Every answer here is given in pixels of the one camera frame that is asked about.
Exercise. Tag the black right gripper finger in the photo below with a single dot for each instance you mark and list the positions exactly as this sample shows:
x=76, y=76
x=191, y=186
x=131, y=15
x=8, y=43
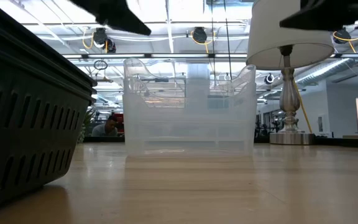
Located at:
x=322, y=14

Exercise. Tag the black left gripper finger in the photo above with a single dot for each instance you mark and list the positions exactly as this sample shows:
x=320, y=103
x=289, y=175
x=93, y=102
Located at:
x=117, y=15

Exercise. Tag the clear plastic basket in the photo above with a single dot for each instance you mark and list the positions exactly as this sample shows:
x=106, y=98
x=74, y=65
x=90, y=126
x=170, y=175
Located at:
x=138, y=67
x=137, y=85
x=188, y=146

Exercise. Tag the black plastic basket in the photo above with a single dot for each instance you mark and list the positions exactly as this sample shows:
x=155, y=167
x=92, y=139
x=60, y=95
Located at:
x=26, y=140
x=42, y=67
x=42, y=51

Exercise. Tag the white shade table lamp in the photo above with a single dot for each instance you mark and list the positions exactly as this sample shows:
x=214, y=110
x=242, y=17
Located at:
x=275, y=37

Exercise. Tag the person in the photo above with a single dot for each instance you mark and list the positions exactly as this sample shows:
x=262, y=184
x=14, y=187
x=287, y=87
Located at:
x=104, y=130

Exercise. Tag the small potted succulent plant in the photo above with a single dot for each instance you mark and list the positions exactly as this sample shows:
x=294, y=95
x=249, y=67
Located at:
x=85, y=127

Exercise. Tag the black aluminium table frame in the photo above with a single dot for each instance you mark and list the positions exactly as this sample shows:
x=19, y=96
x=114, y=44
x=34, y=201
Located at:
x=346, y=142

